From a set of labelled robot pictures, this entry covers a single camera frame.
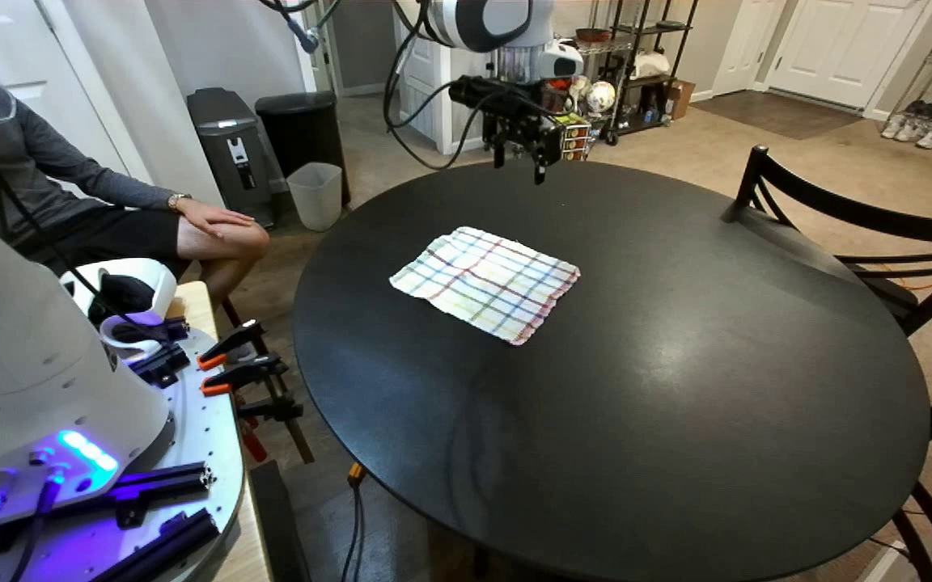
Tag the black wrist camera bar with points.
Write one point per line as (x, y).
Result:
(488, 94)

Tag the white sneaker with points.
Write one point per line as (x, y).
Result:
(893, 127)
(926, 135)

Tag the white checked tea towel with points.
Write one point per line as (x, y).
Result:
(484, 283)

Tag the small black bracket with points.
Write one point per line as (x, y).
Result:
(160, 362)

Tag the person's bare hand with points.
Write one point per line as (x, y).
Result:
(213, 218)

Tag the black trash bin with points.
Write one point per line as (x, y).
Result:
(299, 131)

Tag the black clamp orange tips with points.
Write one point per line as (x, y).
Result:
(234, 344)
(243, 374)

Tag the grey sleeved forearm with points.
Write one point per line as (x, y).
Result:
(87, 173)

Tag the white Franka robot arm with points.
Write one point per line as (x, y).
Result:
(15, 356)

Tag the white round helmet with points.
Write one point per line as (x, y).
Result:
(601, 99)

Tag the small white waste basket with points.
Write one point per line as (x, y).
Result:
(315, 199)

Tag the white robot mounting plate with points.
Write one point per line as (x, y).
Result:
(213, 431)

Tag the black metal shelf rack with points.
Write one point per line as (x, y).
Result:
(648, 30)

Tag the black aluminium rail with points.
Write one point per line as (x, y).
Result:
(164, 537)
(164, 478)

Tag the grey trash bin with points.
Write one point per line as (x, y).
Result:
(227, 149)

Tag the seated person body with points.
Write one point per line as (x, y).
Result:
(110, 232)

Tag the brown doormat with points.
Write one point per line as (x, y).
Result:
(779, 115)

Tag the colourful printed box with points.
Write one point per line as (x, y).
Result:
(573, 133)

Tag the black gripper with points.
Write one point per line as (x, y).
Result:
(524, 127)

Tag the white panelled door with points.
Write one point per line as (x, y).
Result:
(843, 49)

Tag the white rounded plastic housing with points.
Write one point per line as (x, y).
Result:
(160, 283)

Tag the black bar clamp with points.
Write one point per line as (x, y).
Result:
(274, 408)

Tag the white cabinet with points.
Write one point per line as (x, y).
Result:
(435, 117)

